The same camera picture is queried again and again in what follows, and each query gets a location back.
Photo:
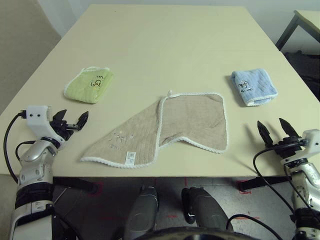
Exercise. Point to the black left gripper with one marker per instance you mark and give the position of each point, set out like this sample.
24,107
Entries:
62,130

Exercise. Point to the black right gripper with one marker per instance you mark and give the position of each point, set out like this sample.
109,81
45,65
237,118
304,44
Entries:
290,147

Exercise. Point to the beige towel with white trim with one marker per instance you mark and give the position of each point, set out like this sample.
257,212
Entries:
192,120

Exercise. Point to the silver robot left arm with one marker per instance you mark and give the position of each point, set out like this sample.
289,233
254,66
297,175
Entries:
35,155

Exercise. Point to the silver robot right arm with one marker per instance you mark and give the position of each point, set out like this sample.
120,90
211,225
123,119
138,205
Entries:
307,180

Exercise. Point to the folded green towel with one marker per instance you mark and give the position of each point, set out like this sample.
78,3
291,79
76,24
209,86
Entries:
85,87

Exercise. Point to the folded blue towel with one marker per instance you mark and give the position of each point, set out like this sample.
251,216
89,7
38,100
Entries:
257,85

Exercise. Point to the black table leg bar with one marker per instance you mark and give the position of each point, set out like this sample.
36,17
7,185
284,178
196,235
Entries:
262,183
77,184

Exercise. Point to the beige fabric curtain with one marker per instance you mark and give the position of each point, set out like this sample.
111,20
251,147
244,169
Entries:
20,37

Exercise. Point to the grey robot right leg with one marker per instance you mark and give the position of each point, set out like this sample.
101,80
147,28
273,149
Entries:
207,212

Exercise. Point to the grey robot leg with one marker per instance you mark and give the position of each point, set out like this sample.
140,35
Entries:
142,212
207,212

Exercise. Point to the side table with black legs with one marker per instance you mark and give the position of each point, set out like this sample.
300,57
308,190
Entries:
310,21

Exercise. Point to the grey robot left leg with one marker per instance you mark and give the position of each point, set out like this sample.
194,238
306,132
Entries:
142,212

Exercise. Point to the black robot waist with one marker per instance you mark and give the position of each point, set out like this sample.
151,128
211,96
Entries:
192,233

